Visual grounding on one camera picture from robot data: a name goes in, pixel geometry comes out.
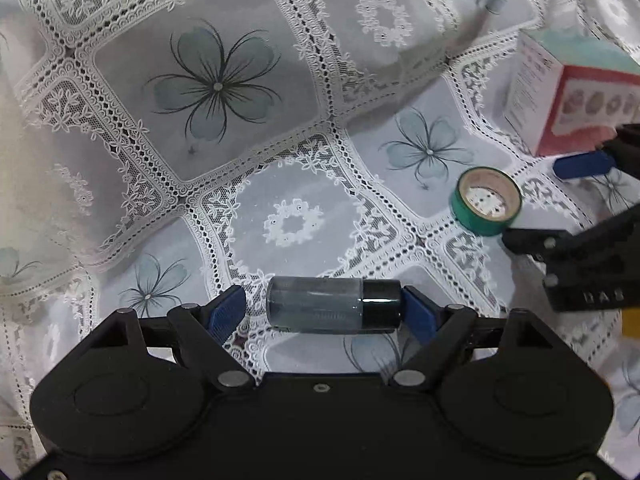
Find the red and teal box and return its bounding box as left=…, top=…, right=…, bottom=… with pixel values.
left=504, top=29, right=640, bottom=157

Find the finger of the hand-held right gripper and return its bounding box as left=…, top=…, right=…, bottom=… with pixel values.
left=501, top=205, right=640, bottom=263
left=554, top=122, right=640, bottom=181

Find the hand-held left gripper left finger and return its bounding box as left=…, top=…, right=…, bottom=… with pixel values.
left=85, top=285, right=256, bottom=391

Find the green tape roll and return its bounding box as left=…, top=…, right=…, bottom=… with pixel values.
left=451, top=166, right=522, bottom=237

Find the floral lace cloth cover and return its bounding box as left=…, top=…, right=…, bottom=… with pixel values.
left=0, top=0, right=640, bottom=480

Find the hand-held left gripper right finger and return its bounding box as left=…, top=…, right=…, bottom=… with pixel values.
left=389, top=286, right=556, bottom=391

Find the yellow flat box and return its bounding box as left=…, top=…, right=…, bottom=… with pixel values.
left=621, top=307, right=640, bottom=341

